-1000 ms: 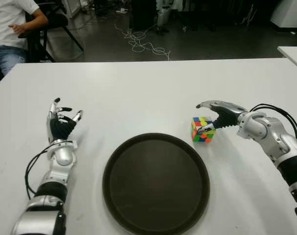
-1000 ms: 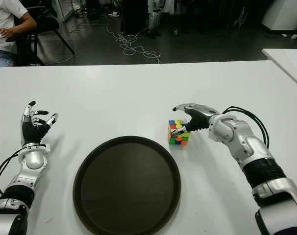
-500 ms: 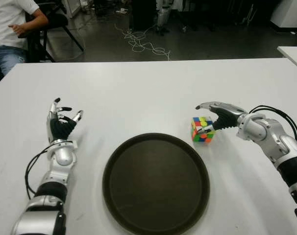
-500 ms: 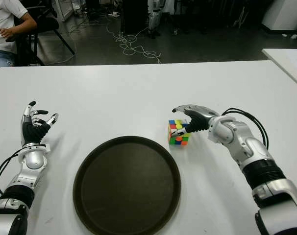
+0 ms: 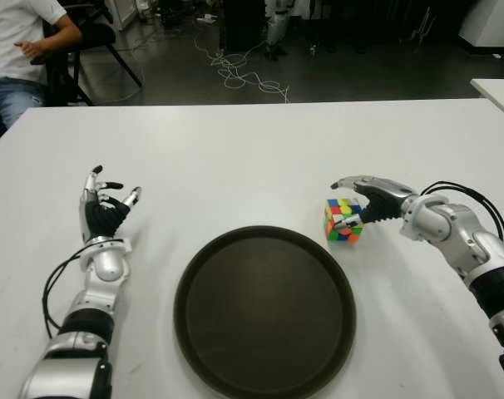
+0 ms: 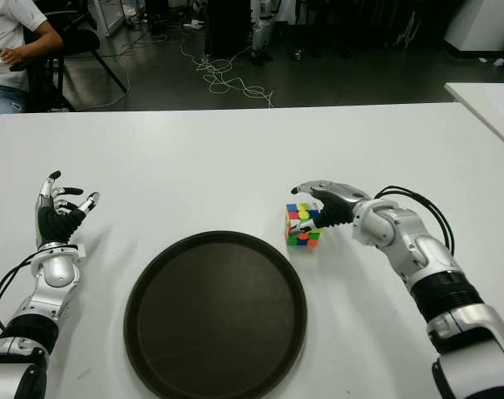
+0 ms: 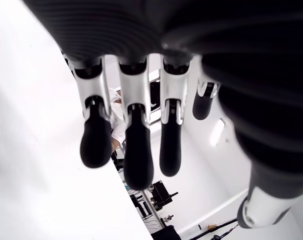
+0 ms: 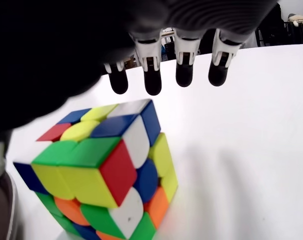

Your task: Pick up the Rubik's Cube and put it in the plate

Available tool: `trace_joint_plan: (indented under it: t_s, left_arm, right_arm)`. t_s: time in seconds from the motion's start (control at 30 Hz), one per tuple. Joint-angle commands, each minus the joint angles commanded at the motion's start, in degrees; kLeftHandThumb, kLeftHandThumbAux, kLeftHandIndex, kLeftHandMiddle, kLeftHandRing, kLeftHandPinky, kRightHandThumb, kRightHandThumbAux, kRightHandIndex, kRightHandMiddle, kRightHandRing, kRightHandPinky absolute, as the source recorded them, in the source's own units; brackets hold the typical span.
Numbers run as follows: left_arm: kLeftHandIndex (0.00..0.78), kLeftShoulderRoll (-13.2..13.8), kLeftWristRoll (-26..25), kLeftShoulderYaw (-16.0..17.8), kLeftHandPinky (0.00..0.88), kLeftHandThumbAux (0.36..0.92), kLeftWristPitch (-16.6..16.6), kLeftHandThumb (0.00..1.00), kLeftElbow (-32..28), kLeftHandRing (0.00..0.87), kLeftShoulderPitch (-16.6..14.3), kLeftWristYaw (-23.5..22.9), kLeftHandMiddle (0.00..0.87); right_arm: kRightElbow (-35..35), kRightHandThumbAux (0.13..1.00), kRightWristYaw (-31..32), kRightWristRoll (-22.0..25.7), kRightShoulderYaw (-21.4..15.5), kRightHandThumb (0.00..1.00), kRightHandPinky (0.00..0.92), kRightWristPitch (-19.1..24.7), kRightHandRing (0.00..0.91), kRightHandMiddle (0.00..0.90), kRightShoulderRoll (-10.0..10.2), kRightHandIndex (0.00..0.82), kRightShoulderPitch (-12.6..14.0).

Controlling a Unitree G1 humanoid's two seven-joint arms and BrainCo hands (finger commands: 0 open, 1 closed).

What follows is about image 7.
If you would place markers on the ceiling light panel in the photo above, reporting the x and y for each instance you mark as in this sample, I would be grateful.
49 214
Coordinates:
217 132

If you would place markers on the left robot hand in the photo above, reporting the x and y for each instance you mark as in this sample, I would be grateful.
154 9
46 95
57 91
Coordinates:
166 25

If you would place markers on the seated person in white shirt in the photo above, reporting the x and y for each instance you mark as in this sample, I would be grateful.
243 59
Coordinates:
117 117

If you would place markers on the black column cabinet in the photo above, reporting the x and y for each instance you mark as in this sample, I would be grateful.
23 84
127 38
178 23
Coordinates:
166 233

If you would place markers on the white metal rack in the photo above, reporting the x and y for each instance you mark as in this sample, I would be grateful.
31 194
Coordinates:
151 207

